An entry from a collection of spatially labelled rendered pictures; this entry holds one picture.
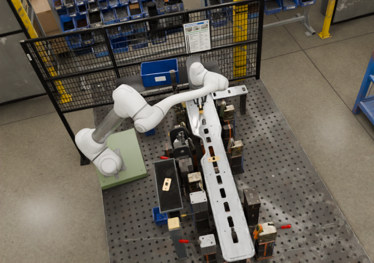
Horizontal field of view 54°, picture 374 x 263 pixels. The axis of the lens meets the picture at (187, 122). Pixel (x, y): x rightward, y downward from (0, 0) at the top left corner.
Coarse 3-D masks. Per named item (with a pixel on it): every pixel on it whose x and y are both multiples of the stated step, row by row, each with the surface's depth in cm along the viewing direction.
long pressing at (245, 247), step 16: (208, 96) 294; (192, 112) 284; (208, 112) 283; (192, 128) 273; (208, 128) 272; (208, 144) 262; (224, 160) 251; (208, 176) 244; (224, 176) 243; (208, 192) 236; (224, 208) 228; (240, 208) 227; (224, 224) 221; (240, 224) 220; (224, 240) 214; (240, 240) 213; (224, 256) 207; (240, 256) 207
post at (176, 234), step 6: (168, 228) 209; (174, 228) 207; (180, 228) 207; (174, 234) 211; (180, 234) 212; (174, 240) 218; (174, 246) 226; (180, 246) 226; (180, 252) 233; (186, 252) 241; (180, 258) 239; (186, 258) 239
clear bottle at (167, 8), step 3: (165, 0) 279; (165, 3) 281; (168, 3) 281; (165, 6) 282; (168, 6) 282; (165, 9) 283; (168, 9) 283; (171, 9) 286; (165, 12) 286; (168, 12) 285; (171, 12) 287; (165, 18) 291
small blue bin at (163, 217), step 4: (152, 208) 256; (156, 208) 258; (152, 212) 254; (156, 212) 261; (156, 216) 261; (160, 216) 261; (164, 216) 261; (156, 220) 259; (160, 220) 250; (164, 220) 252; (156, 224) 254; (160, 224) 255; (164, 224) 257
